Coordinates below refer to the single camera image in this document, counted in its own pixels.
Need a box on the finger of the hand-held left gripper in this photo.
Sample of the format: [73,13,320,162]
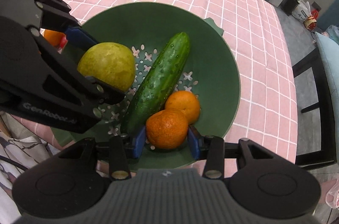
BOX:
[26,25,125,108]
[15,0,99,46]

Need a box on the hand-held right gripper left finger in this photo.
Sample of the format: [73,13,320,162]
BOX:
[60,125,147,180]

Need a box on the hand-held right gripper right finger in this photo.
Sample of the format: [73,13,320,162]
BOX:
[188,125,277,179]

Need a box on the red tomato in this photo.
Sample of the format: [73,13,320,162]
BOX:
[58,36,70,51]

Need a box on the orange tangerine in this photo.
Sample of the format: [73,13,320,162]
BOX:
[165,90,201,125]
[146,109,189,150]
[42,29,65,47]

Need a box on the green colander bowl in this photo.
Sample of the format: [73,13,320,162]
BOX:
[50,2,241,169]

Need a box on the person's patterned clothing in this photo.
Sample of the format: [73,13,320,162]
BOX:
[0,111,63,224]

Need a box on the green cucumber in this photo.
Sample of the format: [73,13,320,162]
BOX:
[120,32,191,136]

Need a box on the pink checkered tablecloth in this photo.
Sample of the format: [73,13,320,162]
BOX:
[11,0,297,177]

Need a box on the black chair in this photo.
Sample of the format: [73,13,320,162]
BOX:
[291,32,339,170]

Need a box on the translucent plastic bag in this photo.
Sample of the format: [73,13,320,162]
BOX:
[325,179,339,210]

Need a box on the light blue seat cushion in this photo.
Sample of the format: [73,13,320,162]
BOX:
[314,32,339,108]

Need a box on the red and yellow bag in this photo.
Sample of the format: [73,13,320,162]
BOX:
[303,9,320,31]

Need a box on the white plastic bag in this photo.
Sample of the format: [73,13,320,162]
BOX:
[291,0,311,22]

